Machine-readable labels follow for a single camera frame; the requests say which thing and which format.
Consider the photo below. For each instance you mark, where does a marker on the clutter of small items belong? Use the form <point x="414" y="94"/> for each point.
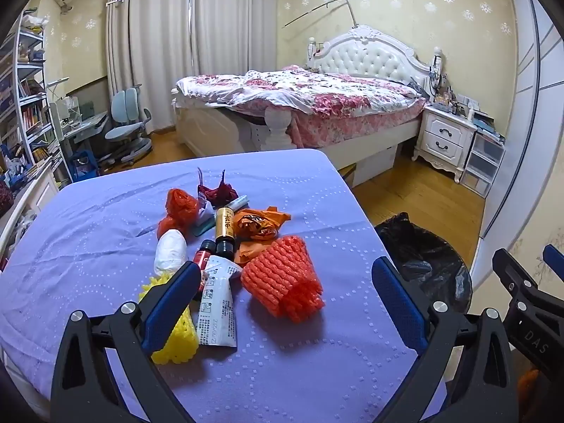
<point x="454" y="97"/>

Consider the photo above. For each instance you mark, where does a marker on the orange plastic bag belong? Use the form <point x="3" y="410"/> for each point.
<point x="260" y="222"/>

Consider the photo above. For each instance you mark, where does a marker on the white bookshelf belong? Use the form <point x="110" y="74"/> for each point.
<point x="31" y="97"/>

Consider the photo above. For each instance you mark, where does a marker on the white squeezed tube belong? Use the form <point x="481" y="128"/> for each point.
<point x="216" y="308"/>

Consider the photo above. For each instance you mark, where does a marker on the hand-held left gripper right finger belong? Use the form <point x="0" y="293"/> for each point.
<point x="396" y="299"/>

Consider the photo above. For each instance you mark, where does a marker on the metal rod over bed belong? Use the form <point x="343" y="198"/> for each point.
<point x="321" y="6"/>

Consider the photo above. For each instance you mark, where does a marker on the stack of books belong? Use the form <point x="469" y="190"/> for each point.
<point x="487" y="127"/>

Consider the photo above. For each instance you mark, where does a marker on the white storage box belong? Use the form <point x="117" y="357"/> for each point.
<point x="379" y="163"/>

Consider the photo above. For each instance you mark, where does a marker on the bed with floral bedding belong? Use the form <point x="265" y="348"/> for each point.
<point x="365" y="53"/>

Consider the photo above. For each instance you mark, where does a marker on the clear plastic drawer unit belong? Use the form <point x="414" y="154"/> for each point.
<point x="482" y="163"/>

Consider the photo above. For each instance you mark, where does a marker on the white printed tube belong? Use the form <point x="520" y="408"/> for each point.
<point x="239" y="203"/>

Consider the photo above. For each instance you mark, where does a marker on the white desk lamp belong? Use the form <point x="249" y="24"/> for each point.
<point x="57" y="81"/>

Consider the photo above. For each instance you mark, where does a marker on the light blue desk chair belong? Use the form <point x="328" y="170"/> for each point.
<point x="125" y="105"/>

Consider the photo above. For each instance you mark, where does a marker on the red plastic bag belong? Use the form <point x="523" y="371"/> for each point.
<point x="180" y="205"/>

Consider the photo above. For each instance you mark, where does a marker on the maroon fuzzy item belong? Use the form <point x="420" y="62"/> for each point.
<point x="5" y="198"/>

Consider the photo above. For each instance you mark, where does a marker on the dark red cloth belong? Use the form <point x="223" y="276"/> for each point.
<point x="218" y="194"/>

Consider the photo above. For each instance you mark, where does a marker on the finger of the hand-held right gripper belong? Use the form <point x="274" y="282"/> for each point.
<point x="506" y="266"/>
<point x="553" y="255"/>

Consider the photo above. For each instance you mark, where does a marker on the floral quilt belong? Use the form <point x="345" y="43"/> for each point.
<point x="308" y="83"/>

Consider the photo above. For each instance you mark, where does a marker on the blue stool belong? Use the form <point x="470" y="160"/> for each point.
<point x="83" y="167"/>

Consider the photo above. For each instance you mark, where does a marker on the beige curtain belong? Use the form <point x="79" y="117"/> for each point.
<point x="167" y="44"/>

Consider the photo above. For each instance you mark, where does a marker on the small red bottle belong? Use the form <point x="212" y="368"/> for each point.
<point x="205" y="260"/>

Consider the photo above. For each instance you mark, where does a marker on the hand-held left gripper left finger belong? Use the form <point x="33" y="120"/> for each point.
<point x="176" y="299"/>

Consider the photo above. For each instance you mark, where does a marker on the yellow foam fruit net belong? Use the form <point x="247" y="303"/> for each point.
<point x="176" y="339"/>

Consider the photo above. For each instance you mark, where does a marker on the orange foam fruit net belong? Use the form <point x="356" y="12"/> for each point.
<point x="282" y="277"/>

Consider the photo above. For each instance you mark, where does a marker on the gold bottle with black cap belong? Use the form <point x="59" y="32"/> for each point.
<point x="225" y="224"/>

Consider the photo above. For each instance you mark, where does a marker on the teal card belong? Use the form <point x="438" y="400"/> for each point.
<point x="205" y="228"/>

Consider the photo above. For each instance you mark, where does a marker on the white wardrobe sliding door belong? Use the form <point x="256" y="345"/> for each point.
<point x="524" y="97"/>

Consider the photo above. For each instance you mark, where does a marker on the white paper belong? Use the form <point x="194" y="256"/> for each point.
<point x="171" y="251"/>
<point x="205" y="211"/>

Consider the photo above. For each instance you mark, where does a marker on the pink floral bed sheet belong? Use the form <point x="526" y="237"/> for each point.
<point x="343" y="127"/>

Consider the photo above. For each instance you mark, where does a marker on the white nightstand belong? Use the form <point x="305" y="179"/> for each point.
<point x="445" y="134"/>

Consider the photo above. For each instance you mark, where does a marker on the black-lined trash bin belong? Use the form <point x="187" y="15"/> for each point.
<point x="418" y="251"/>

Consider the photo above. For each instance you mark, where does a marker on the white study desk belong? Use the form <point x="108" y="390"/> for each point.
<point x="83" y="127"/>

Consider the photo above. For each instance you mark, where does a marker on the white low cabinet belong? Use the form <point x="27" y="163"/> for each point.
<point x="35" y="194"/>

